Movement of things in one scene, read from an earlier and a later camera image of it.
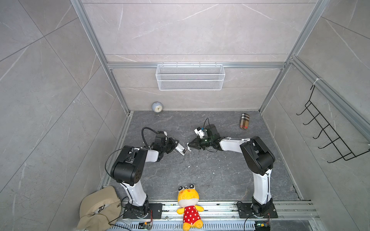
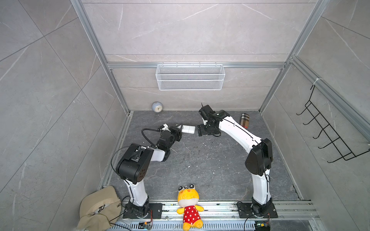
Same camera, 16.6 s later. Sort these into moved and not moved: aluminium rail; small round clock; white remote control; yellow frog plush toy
Moved: white remote control
Not moved: yellow frog plush toy; small round clock; aluminium rail
